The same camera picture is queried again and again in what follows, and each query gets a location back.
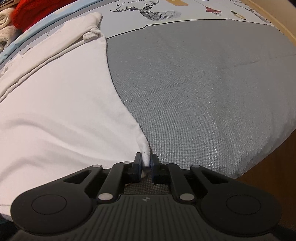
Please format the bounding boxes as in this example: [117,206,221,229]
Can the white t-shirt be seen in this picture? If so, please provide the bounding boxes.
[1,13,150,220]

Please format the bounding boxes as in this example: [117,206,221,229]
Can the grey patterned bed sheet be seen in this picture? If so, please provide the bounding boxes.
[0,0,296,197]

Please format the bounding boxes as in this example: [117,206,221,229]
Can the folded cream towels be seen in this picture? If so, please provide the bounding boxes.
[0,8,21,52]

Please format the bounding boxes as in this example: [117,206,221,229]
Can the red knitted blanket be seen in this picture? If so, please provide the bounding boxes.
[11,0,74,32]

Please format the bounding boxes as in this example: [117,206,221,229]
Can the wooden bed frame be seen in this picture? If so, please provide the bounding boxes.
[242,0,296,45]

